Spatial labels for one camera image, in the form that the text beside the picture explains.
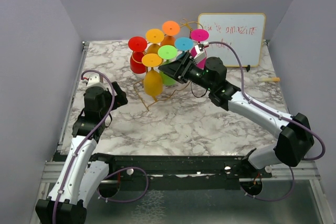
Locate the magenta wine glass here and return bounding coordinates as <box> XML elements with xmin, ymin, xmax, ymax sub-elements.
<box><xmin>190</xmin><ymin>29</ymin><xmax>209</xmax><ymax>69</ymax></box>

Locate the red wine glass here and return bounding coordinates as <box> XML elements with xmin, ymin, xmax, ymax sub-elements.
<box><xmin>128</xmin><ymin>36</ymin><xmax>148</xmax><ymax>74</ymax></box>

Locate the whiteboard marker pen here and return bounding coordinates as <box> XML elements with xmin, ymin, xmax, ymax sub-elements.
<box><xmin>258</xmin><ymin>77</ymin><xmax>280</xmax><ymax>82</ymax></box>

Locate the orange wine glass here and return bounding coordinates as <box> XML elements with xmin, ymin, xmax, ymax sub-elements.
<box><xmin>160</xmin><ymin>20</ymin><xmax>180</xmax><ymax>46</ymax></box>

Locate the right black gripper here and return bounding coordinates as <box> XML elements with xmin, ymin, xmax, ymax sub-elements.
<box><xmin>159</xmin><ymin>51</ymin><xmax>214</xmax><ymax>92</ymax></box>

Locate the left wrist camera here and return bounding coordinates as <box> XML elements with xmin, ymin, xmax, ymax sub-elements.
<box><xmin>81</xmin><ymin>74</ymin><xmax>102</xmax><ymax>88</ymax></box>

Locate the teal wine glass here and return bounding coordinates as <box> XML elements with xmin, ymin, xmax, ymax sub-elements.
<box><xmin>174</xmin><ymin>37</ymin><xmax>194</xmax><ymax>60</ymax></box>

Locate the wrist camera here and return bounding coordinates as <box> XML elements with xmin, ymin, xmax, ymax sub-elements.
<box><xmin>191</xmin><ymin>41</ymin><xmax>209</xmax><ymax>64</ymax></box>
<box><xmin>81</xmin><ymin>74</ymin><xmax>102</xmax><ymax>88</ymax></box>

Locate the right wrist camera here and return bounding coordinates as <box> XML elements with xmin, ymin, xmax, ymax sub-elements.
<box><xmin>191</xmin><ymin>41</ymin><xmax>209</xmax><ymax>64</ymax></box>

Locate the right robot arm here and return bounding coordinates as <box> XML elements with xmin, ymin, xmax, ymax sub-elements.
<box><xmin>159</xmin><ymin>53</ymin><xmax>314</xmax><ymax>177</ymax></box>

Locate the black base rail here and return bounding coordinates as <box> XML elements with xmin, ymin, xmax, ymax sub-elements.
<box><xmin>85</xmin><ymin>153</ymin><xmax>271</xmax><ymax>196</ymax></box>

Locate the small whiteboard with writing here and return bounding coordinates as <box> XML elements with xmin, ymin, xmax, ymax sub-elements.
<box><xmin>198</xmin><ymin>13</ymin><xmax>266</xmax><ymax>67</ymax></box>

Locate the yellow wine glass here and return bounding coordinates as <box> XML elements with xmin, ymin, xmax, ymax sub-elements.
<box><xmin>142</xmin><ymin>54</ymin><xmax>163</xmax><ymax>97</ymax></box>

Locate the gold wire glass rack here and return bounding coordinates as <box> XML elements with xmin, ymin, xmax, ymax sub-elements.
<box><xmin>133</xmin><ymin>18</ymin><xmax>199</xmax><ymax>111</ymax></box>

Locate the green wine glass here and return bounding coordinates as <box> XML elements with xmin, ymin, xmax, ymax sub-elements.
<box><xmin>158</xmin><ymin>45</ymin><xmax>177</xmax><ymax>86</ymax></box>

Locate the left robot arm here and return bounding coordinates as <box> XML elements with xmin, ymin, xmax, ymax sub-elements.
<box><xmin>35</xmin><ymin>80</ymin><xmax>128</xmax><ymax>223</ymax></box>

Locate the amber wine glass rear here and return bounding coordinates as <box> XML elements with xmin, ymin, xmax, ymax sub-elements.
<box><xmin>145</xmin><ymin>28</ymin><xmax>164</xmax><ymax>54</ymax></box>

